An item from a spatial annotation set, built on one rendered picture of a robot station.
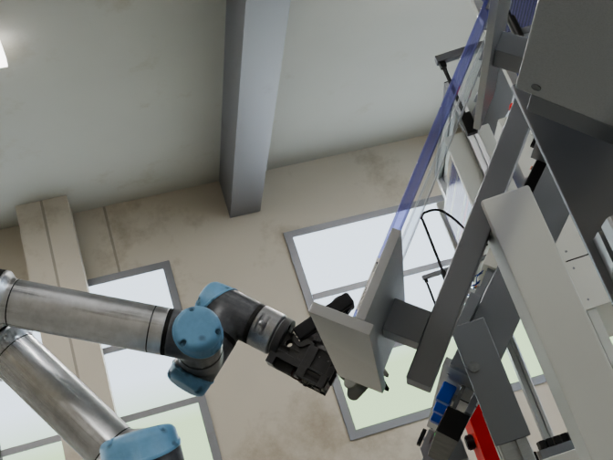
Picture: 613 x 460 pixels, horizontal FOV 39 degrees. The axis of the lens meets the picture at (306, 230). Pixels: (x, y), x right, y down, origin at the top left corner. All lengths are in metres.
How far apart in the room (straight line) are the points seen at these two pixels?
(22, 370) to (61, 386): 0.07
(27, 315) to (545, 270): 0.78
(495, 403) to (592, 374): 0.25
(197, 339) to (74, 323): 0.19
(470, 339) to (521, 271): 0.24
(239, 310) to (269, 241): 3.97
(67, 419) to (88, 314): 0.19
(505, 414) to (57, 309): 0.68
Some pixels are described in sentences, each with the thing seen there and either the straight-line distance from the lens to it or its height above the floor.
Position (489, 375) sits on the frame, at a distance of 1.21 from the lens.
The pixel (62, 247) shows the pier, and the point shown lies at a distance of 5.19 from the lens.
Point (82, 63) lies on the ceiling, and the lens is 4.25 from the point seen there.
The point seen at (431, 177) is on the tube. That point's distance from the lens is 1.06.
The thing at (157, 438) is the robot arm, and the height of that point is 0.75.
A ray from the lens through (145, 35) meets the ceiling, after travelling 4.16.
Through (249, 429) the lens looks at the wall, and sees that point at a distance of 5.07.
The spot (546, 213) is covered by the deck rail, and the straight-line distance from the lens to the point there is 1.34.
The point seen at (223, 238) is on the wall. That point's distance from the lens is 5.43.
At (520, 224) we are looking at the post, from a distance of 1.02.
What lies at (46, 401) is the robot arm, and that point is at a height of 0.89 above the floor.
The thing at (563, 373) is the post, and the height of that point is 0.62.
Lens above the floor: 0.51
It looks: 21 degrees up
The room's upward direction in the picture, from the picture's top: 19 degrees counter-clockwise
